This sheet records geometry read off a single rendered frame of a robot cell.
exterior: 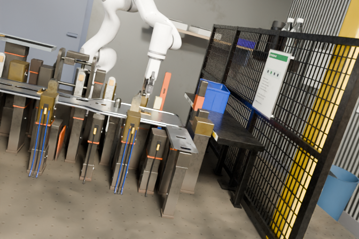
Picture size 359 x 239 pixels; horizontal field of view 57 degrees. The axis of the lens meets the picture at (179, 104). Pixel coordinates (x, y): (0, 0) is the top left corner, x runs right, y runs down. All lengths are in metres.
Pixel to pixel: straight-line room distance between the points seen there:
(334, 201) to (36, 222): 2.72
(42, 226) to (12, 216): 0.11
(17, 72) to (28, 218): 0.77
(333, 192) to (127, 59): 2.91
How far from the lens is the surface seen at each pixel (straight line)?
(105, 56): 2.07
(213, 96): 1.92
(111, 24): 1.94
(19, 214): 1.30
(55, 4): 4.42
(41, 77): 1.80
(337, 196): 3.41
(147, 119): 1.53
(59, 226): 1.25
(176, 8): 4.61
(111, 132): 1.64
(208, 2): 4.75
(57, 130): 1.61
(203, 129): 1.52
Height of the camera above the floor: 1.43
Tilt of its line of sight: 12 degrees down
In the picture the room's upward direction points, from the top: 15 degrees clockwise
